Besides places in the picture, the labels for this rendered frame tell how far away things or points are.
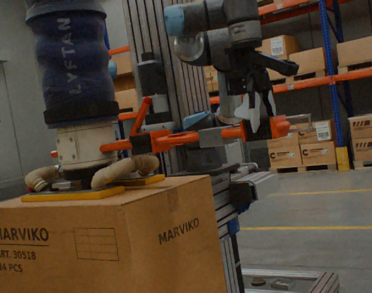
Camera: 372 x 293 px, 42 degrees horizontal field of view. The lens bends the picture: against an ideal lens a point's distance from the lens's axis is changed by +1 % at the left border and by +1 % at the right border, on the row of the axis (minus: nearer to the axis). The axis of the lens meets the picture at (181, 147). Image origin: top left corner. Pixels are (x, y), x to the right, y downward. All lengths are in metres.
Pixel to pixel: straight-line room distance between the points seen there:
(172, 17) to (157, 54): 0.98
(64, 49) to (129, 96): 8.99
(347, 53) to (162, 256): 7.44
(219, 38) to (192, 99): 0.66
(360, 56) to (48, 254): 7.46
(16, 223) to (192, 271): 0.53
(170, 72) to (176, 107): 0.16
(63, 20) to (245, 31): 0.55
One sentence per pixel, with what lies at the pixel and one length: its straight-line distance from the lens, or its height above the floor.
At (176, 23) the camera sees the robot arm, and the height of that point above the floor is 1.49.
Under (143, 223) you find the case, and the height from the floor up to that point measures 1.01.
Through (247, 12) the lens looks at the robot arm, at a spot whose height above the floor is 1.46.
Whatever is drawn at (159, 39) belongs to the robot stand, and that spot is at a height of 1.63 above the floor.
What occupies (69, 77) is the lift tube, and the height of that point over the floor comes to 1.42.
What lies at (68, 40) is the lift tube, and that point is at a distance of 1.43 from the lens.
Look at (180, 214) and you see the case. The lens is 1.33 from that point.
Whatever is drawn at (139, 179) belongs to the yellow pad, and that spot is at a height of 1.09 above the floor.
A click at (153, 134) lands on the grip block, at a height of 1.22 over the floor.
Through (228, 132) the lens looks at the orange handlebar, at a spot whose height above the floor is 1.20.
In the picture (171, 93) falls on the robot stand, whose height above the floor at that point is 1.38.
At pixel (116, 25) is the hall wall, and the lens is 12.30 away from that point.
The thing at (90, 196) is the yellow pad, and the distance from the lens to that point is 1.31.
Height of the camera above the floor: 1.25
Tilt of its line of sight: 3 degrees down
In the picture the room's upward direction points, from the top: 9 degrees counter-clockwise
